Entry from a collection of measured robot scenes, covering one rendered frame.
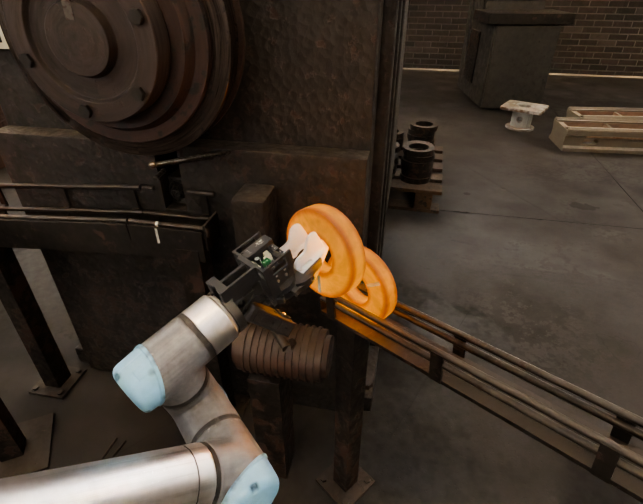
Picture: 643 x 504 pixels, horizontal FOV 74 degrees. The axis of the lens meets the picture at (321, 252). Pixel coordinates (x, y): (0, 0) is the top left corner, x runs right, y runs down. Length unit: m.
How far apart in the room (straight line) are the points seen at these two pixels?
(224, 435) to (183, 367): 0.10
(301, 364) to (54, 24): 0.77
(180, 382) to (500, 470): 1.10
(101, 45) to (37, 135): 0.49
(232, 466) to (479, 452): 1.04
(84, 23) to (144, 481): 0.69
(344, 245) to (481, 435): 1.02
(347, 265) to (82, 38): 0.58
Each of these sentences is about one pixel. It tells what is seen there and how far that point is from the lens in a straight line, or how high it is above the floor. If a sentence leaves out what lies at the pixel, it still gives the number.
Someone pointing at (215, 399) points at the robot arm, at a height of 0.72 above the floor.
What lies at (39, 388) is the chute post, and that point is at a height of 0.01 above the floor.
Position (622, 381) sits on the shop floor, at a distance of 1.91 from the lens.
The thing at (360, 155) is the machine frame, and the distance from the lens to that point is 0.97.
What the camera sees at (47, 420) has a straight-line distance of 1.72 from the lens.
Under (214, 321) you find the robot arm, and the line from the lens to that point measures 0.58.
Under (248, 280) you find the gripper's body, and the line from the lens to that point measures 0.59.
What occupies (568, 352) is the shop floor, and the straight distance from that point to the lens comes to 1.92.
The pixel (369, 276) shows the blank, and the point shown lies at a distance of 0.78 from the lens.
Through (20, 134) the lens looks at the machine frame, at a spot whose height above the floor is 0.87.
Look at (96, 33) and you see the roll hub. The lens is 0.87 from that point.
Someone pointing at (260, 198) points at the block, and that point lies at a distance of 0.95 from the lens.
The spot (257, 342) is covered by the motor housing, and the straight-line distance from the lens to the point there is 0.99.
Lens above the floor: 1.21
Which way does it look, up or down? 33 degrees down
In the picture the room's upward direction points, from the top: straight up
